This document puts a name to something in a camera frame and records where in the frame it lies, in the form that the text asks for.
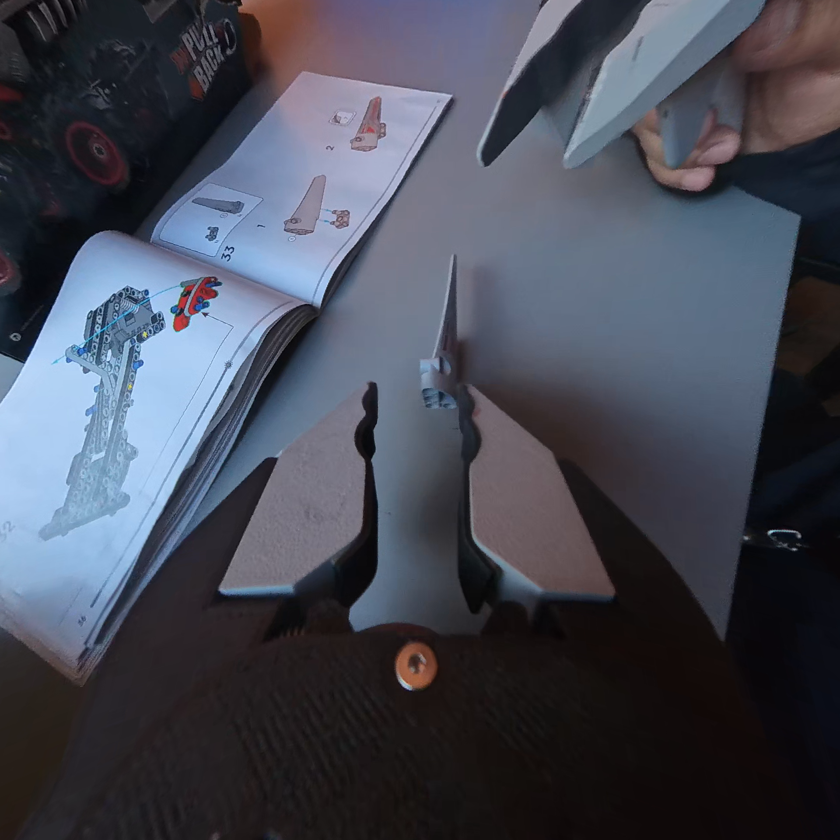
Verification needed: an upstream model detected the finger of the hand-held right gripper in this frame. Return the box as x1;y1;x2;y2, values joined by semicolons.
562;0;767;170
478;0;651;167

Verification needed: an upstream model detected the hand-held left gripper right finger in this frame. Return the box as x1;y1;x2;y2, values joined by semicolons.
457;385;618;616

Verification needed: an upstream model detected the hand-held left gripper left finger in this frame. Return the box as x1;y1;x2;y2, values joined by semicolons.
218;382;382;611

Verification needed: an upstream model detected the grey pointed lego piece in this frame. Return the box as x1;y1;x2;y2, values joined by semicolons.
420;255;470;409

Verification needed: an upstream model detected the open lego instruction booklet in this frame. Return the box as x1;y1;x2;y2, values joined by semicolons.
0;71;454;686

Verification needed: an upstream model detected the black lego set box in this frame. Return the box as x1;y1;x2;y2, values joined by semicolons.
0;0;260;361

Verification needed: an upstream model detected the person's right hand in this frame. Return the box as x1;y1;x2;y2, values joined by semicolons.
632;0;840;193

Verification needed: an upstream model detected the small metal key ring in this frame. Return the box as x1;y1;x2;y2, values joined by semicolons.
745;528;805;552

